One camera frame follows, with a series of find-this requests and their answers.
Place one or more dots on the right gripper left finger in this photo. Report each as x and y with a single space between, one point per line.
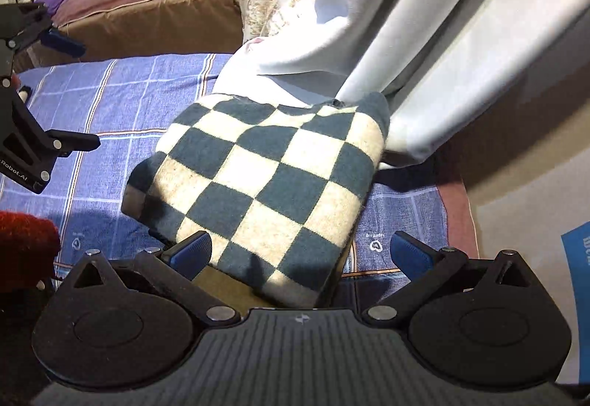
170 272

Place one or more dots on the brown bed with mauve cover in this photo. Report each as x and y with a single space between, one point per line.
126 28

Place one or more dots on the red orange garment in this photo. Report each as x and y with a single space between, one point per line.
28 248

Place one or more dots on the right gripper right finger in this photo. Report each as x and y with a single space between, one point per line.
428 270

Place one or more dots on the dark green checkered sweater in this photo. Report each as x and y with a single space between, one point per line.
278 188

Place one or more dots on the blue paper sheet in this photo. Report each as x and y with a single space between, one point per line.
576 246

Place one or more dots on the white quilt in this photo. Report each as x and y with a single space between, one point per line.
439 63

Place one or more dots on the blue plaid bed sheet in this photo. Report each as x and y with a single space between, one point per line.
128 103

